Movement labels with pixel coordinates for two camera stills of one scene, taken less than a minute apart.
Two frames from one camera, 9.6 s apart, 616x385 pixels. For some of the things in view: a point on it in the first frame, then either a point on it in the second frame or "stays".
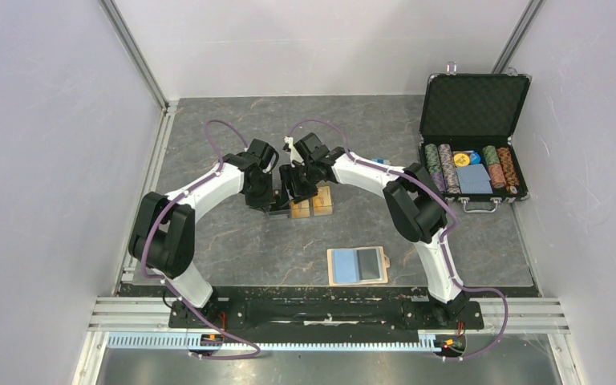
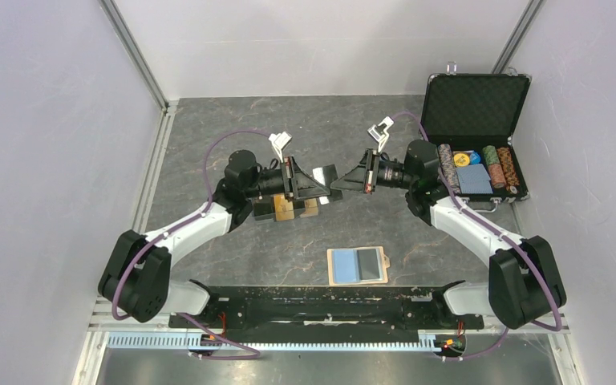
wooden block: (300, 210) to (283, 208)
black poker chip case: (465, 143) stays
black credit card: (368, 264) stays
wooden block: (322, 202) to (310, 208)
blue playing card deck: (474, 180) stays
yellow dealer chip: (461, 160) stays
